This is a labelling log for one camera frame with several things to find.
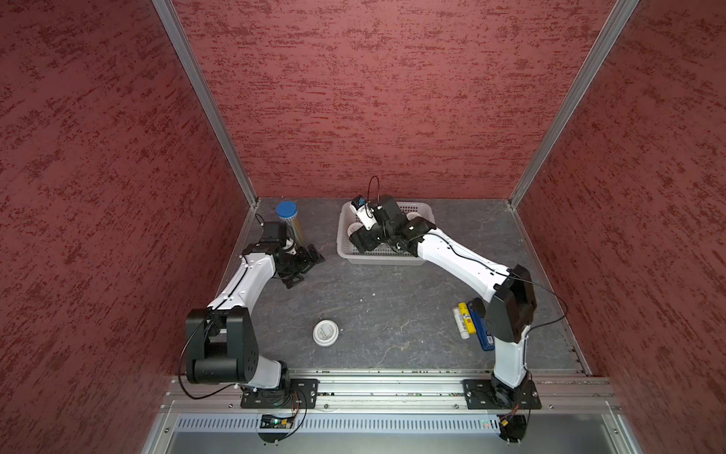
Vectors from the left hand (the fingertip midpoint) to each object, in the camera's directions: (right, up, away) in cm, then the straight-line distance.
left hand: (314, 271), depth 86 cm
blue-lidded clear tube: (-10, +19, +4) cm, 22 cm away
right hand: (+15, +11, -2) cm, 19 cm away
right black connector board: (+54, -37, -17) cm, 67 cm away
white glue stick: (+45, -15, -2) cm, 48 cm away
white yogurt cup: (+5, -17, -7) cm, 19 cm away
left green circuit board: (-9, -37, -15) cm, 40 cm away
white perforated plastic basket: (+21, +7, -12) cm, 25 cm away
